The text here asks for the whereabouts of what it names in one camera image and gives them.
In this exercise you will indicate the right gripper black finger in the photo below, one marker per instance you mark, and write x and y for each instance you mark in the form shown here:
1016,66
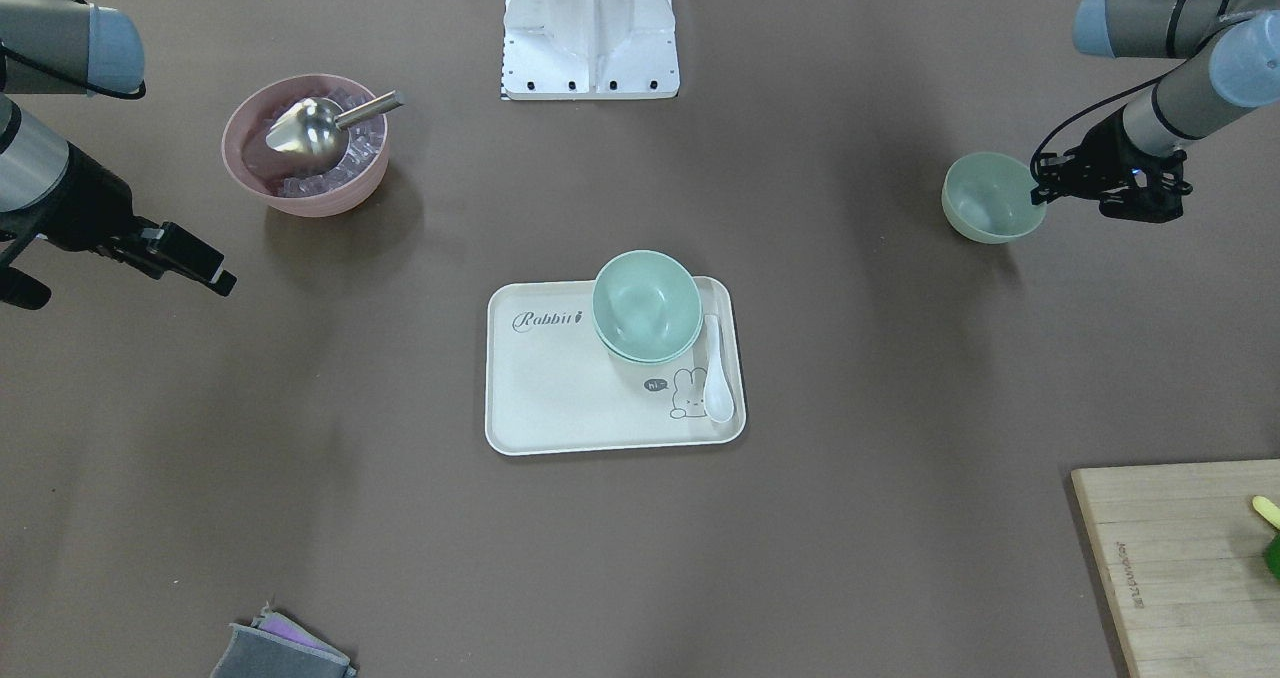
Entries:
171,248

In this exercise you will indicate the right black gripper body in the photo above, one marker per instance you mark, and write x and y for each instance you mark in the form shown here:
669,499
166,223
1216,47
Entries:
88,204

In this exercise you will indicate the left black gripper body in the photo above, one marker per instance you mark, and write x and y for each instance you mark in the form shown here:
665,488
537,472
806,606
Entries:
1108,150

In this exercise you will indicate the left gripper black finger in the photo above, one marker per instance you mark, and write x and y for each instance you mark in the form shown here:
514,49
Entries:
1072,174

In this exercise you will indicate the green bowl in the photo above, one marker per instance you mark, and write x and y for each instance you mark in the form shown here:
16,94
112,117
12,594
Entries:
645,295
649,352
987,197

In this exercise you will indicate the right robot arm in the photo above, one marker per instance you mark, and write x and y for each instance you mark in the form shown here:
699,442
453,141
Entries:
58,47

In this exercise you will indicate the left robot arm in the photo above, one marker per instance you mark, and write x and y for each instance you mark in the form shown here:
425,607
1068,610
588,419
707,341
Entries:
1225,51

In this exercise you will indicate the metal ice scoop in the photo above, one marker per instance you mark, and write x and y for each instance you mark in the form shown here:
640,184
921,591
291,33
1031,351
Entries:
313,136

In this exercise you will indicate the pink bowl with ice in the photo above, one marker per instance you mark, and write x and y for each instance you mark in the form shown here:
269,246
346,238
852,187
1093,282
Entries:
244,155

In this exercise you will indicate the yellow plastic knife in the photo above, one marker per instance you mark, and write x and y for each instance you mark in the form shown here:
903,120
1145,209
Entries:
1267,509

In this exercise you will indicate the wooden cutting board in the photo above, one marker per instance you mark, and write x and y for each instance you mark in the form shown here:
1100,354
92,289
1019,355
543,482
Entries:
1180,553

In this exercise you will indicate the green lime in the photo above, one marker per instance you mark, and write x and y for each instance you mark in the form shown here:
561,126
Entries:
1271,557

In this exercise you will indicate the beige rabbit serving tray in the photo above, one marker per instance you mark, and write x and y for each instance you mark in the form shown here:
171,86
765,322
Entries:
553,387

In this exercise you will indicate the grey folded cloth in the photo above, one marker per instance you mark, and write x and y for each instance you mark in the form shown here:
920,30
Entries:
275,645

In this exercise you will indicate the white ceramic spoon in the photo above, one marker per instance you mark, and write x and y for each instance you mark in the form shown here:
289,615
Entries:
718,398

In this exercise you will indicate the green bowl on tray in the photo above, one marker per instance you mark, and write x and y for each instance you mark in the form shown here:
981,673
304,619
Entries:
649,352

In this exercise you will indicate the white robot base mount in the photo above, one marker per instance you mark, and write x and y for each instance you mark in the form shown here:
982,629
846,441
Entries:
572,50

